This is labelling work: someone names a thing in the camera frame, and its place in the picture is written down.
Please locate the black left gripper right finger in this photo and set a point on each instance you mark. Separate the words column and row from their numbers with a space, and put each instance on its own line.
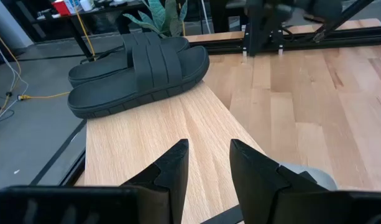
column 255, row 186

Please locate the black side table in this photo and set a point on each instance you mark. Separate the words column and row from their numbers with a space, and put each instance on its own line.
column 112, row 9

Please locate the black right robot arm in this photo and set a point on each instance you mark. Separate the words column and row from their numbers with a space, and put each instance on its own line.
column 261, row 31

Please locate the black slide sandal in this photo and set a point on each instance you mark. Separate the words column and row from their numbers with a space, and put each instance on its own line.
column 115, row 90
column 97, row 67

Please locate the wooden shelf black metal frame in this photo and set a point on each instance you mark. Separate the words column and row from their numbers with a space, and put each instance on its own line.
column 165, row 124

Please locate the black aluminium table frame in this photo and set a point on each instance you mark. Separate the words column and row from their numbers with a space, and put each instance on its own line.
column 348, row 34

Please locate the pale cylindrical container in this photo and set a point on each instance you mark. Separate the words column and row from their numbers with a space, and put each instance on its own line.
column 86, row 4

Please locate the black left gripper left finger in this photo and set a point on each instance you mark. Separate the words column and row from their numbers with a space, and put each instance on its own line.
column 165, row 186

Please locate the green leafy plant white pot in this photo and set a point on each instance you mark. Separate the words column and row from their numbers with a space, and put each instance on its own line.
column 160, row 15

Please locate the red box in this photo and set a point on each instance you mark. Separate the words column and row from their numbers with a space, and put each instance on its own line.
column 61, row 7

